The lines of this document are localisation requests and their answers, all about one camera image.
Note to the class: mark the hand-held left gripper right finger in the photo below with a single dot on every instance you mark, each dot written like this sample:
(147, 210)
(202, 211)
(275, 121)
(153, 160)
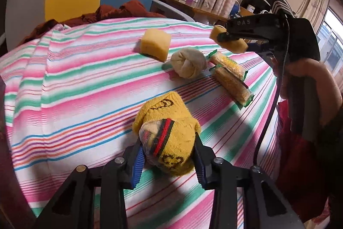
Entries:
(201, 164)

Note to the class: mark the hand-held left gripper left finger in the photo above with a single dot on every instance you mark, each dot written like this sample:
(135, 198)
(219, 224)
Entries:
(138, 164)

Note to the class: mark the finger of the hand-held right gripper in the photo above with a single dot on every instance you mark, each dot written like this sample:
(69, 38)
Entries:
(223, 36)
(258, 47)

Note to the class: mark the yellow sponge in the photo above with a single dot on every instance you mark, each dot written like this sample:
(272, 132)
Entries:
(155, 44)
(235, 46)

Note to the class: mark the yellow sock ball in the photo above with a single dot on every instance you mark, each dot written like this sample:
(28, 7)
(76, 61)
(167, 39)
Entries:
(174, 132)

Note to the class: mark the person's right hand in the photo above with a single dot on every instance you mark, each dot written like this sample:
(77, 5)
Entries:
(328, 89)

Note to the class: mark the green wrapped snack bar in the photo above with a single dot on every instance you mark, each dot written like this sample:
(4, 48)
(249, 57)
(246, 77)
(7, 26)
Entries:
(233, 85)
(227, 64)

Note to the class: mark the wooden desk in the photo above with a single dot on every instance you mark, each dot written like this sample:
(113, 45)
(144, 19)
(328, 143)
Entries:
(209, 10)

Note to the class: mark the window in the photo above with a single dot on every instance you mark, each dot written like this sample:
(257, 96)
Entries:
(331, 41)

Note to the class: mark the pale curtain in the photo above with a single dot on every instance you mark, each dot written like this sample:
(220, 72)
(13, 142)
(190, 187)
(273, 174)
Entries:
(315, 3)

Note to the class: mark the beige sock ball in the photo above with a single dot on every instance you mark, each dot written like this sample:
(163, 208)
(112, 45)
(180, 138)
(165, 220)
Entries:
(187, 62)

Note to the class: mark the striped bed sheet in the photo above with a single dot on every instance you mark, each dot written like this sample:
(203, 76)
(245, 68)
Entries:
(80, 89)

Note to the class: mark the red jacket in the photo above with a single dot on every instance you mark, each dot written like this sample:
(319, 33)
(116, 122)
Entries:
(300, 164)

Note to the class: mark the rust brown blanket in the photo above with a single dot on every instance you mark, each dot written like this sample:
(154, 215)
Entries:
(112, 13)

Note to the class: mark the white bed rail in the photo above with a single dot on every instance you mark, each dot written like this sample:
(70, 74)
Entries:
(171, 10)

